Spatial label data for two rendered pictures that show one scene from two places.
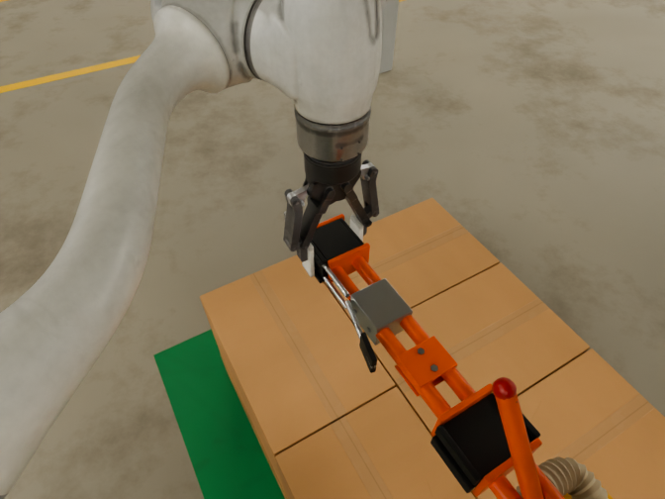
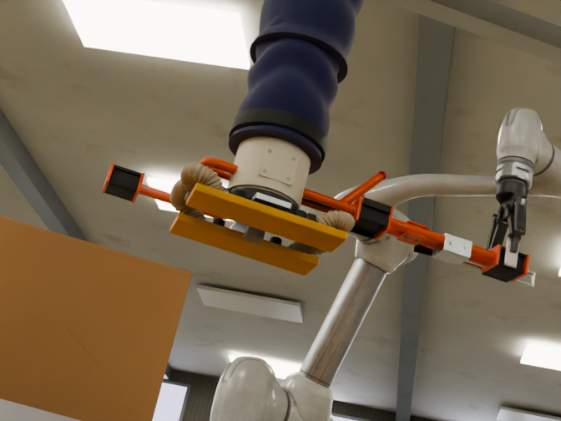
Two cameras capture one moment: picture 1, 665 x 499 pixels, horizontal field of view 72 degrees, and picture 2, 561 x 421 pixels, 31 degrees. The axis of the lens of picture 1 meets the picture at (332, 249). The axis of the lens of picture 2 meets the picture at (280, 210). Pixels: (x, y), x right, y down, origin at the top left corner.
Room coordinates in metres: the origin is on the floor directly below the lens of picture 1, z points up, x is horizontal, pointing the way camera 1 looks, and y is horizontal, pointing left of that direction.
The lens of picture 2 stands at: (0.71, -2.28, 0.31)
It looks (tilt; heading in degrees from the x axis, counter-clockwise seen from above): 23 degrees up; 109
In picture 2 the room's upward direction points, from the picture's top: 13 degrees clockwise
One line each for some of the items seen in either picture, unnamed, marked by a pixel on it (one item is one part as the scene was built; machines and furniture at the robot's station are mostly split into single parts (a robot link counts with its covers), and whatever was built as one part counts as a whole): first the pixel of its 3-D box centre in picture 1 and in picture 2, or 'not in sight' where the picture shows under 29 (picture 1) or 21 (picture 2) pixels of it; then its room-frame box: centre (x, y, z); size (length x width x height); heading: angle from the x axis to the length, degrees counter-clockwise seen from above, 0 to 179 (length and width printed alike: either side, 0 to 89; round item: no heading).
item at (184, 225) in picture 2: not in sight; (245, 239); (-0.07, -0.22, 1.16); 0.34 x 0.10 x 0.05; 31
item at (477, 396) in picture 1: (483, 438); (368, 218); (0.19, -0.18, 1.27); 0.10 x 0.08 x 0.06; 121
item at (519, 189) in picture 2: (332, 172); (510, 202); (0.49, 0.00, 1.43); 0.08 x 0.07 x 0.09; 120
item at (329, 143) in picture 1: (332, 126); (513, 175); (0.49, 0.00, 1.50); 0.09 x 0.09 x 0.06
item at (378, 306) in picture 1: (380, 311); (452, 249); (0.38, -0.07, 1.26); 0.07 x 0.07 x 0.04; 31
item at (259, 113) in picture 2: not in sight; (277, 140); (-0.02, -0.30, 1.38); 0.23 x 0.23 x 0.04
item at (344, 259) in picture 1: (335, 248); (505, 263); (0.50, -0.01, 1.26); 0.08 x 0.07 x 0.05; 31
